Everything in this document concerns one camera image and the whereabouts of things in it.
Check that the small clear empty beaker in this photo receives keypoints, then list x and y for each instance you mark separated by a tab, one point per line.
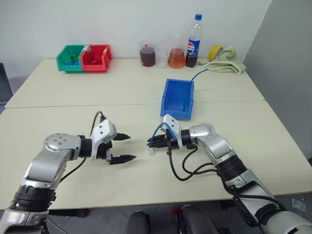
161	62

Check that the yellow tape roll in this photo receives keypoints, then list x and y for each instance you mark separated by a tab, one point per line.
214	52

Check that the flask with orange liquid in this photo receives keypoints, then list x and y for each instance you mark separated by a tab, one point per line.
176	59

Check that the light green towel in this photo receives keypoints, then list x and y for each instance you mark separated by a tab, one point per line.
229	62

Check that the red plastic bin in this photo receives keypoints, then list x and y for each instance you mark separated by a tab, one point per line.
95	67

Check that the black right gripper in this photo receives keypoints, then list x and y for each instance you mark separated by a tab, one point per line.
172	142

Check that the beaker with dark liquid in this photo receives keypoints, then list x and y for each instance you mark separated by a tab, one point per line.
147	57

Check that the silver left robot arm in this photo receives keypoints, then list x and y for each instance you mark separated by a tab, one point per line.
56	146

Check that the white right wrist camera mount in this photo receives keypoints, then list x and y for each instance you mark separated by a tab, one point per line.
173	123

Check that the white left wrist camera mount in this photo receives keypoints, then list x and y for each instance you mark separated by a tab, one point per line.
103	131

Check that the small white object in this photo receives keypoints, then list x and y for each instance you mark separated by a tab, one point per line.
151	151

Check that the dark rounded shape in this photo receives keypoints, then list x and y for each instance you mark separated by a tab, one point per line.
137	223
195	220

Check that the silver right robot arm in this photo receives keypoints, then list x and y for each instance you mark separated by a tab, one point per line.
207	136

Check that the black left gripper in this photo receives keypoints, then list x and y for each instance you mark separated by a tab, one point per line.
103	151

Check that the small blue item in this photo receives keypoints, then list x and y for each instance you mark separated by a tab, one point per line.
72	63

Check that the green plastic bin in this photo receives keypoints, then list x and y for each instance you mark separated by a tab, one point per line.
70	67

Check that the cola bottle with blue cap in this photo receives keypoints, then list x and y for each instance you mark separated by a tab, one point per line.
193	48

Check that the blue plastic bin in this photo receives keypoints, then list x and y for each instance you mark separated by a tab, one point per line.
176	97

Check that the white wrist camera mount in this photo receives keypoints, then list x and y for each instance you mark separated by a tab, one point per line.
103	131
173	123

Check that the small green item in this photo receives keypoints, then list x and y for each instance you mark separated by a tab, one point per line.
75	58

